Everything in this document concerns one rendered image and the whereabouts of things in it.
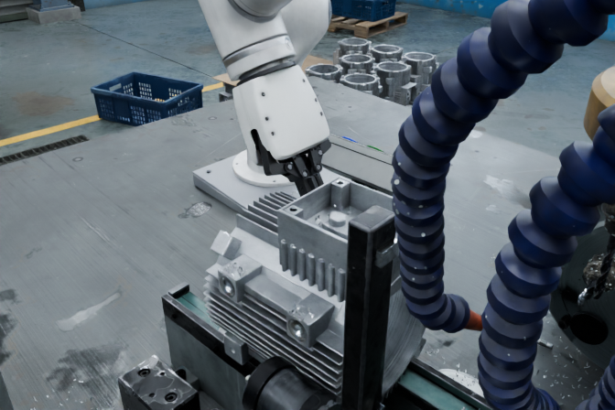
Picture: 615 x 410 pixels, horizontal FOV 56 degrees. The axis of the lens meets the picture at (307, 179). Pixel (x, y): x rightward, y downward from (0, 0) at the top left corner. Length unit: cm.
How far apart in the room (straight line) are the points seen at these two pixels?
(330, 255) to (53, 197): 96
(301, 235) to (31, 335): 58
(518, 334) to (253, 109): 48
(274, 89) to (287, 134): 5
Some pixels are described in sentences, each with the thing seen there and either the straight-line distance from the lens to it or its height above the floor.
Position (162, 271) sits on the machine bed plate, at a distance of 110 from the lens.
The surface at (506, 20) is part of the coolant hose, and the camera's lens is 17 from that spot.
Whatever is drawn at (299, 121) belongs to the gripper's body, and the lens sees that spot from 68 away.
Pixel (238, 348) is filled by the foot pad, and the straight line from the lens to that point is 67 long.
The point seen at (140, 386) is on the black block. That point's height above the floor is 86.
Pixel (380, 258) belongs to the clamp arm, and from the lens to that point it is 37.
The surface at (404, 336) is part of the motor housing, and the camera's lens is 71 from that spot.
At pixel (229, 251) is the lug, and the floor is 108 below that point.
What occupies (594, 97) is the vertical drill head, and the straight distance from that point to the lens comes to 38.
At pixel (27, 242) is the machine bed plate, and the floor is 80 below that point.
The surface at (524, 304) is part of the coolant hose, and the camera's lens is 22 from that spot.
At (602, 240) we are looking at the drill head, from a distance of 71.
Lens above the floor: 145
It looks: 28 degrees down
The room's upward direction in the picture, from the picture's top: straight up
